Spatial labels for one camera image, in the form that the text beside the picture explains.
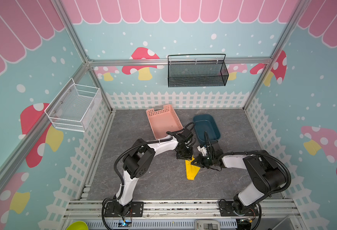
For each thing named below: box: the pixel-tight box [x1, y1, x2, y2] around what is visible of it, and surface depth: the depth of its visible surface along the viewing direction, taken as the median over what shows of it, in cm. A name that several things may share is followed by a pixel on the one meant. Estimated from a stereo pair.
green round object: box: [65, 220, 89, 230], surface depth 68 cm
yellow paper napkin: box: [184, 154, 201, 181], surface depth 89 cm
